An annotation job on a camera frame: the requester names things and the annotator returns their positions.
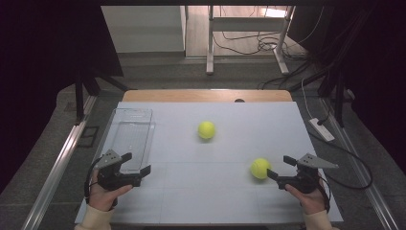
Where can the white desk frame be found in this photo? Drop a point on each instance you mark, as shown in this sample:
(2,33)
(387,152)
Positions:
(210,48)

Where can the yellow tennis ball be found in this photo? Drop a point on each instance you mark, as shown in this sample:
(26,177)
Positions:
(206,130)
(260,168)

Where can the person's right hand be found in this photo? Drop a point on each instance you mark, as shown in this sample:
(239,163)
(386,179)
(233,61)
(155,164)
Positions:
(308,201)

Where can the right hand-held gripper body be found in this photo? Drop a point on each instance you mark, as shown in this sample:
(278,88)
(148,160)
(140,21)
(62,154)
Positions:
(303,180)

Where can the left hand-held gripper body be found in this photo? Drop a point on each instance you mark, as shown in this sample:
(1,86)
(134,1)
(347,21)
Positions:
(111,179)

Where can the aluminium floor rail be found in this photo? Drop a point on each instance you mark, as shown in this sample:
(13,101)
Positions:
(360,172)
(57,172)

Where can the person's left hand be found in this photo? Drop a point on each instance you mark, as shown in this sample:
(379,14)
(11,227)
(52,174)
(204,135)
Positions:
(103,198)

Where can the dark floor plate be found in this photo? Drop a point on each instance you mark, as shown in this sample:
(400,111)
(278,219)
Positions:
(88,136)

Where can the dark curtain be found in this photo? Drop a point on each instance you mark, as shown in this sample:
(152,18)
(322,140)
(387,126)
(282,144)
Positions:
(38,64)
(379,80)

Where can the white power strip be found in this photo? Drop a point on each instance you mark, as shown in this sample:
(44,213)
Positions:
(322,130)

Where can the clear plastic container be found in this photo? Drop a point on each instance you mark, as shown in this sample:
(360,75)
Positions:
(132,137)

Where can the wooden table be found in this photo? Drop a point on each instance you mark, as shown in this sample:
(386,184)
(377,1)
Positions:
(191,95)

